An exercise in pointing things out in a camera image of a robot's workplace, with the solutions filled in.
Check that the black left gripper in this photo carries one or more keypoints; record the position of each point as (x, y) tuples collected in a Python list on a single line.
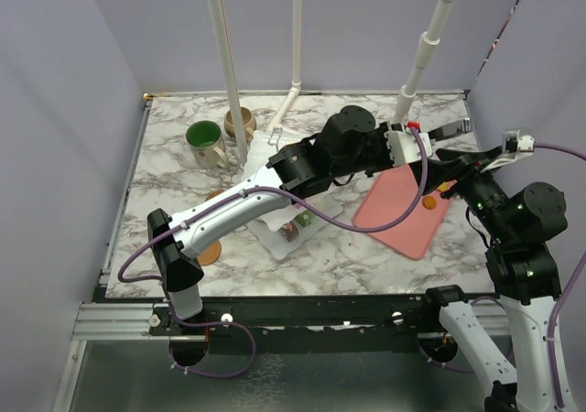
[(438, 172)]

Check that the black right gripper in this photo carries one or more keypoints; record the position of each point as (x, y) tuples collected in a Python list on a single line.
[(472, 164)]

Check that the orange chip cookie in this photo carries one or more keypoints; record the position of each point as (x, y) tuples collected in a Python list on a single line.
[(429, 203)]

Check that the pink serving tray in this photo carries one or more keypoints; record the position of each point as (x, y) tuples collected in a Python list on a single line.
[(392, 193)]

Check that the green swiss roll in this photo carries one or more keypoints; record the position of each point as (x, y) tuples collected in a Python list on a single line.
[(304, 219)]

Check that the three tier white stand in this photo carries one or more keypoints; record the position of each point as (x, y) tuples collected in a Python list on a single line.
[(265, 228)]

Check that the wooden coaster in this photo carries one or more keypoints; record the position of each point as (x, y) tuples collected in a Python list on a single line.
[(213, 194), (210, 254)]

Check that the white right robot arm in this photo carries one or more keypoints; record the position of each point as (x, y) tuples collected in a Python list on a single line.
[(526, 281)]

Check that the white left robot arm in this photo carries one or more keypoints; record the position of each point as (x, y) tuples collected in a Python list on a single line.
[(351, 142)]

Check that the middle white pvc pole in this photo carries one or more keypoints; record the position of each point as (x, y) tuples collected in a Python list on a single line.
[(295, 87)]

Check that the green interior mug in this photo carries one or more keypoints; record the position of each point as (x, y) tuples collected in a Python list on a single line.
[(206, 144)]

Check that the left white pvc pole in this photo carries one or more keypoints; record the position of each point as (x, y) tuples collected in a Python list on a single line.
[(220, 29)]

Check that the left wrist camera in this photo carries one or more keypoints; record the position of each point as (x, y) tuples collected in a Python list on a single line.
[(407, 144)]

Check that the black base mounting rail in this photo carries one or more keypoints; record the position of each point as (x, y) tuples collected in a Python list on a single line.
[(396, 323)]

